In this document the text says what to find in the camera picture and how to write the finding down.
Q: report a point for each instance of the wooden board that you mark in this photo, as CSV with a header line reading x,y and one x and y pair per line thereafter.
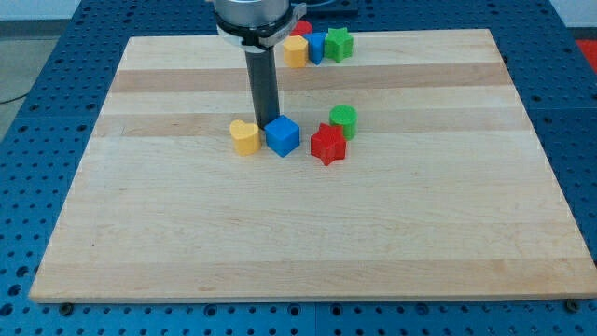
x,y
445,193

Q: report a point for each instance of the blue triangle block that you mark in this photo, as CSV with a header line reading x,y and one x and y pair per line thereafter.
x,y
316,47

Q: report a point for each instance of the yellow pentagon block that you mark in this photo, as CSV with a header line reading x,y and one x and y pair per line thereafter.
x,y
296,51

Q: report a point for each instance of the red star block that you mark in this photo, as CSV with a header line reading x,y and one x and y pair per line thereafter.
x,y
328,144

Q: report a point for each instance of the blue cube block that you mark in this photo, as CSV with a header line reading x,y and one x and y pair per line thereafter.
x,y
282,135

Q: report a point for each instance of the red round block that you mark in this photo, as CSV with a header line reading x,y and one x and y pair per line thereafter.
x,y
302,28

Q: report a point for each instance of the green star block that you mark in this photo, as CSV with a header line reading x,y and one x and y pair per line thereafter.
x,y
339,44

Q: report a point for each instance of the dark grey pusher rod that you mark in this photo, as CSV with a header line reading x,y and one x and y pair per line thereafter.
x,y
261,69

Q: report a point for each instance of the yellow heart block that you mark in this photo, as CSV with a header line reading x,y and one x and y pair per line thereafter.
x,y
245,137

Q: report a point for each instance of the green cylinder block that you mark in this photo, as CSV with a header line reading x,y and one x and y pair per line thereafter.
x,y
345,116

